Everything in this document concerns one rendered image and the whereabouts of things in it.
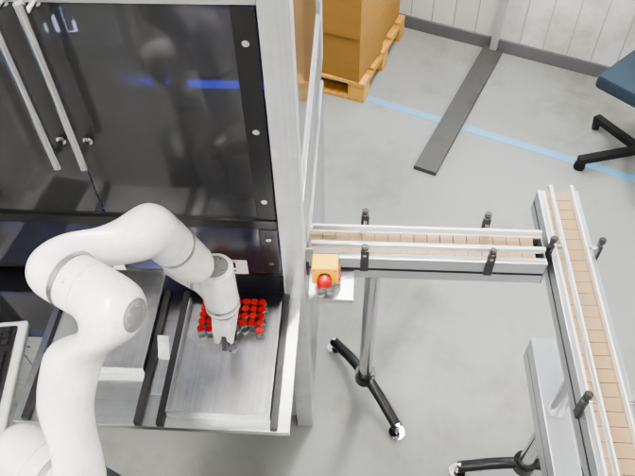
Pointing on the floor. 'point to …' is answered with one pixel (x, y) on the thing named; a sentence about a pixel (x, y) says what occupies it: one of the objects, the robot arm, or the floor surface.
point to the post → (287, 177)
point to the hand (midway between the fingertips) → (231, 339)
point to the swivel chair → (616, 76)
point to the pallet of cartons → (357, 43)
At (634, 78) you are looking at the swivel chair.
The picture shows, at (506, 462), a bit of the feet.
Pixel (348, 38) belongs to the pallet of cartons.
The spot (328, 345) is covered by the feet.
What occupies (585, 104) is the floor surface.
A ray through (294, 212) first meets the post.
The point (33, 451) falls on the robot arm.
